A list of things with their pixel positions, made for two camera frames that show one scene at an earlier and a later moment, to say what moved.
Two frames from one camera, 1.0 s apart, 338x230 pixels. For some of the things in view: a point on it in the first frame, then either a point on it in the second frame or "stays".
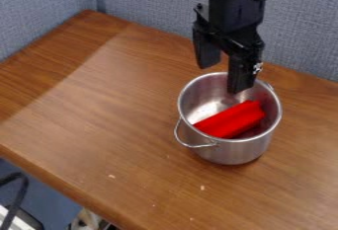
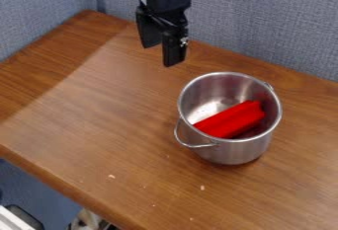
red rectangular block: x=234 y=121 stays
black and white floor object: x=23 y=220 stays
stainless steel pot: x=203 y=98 stays
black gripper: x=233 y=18 to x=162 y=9
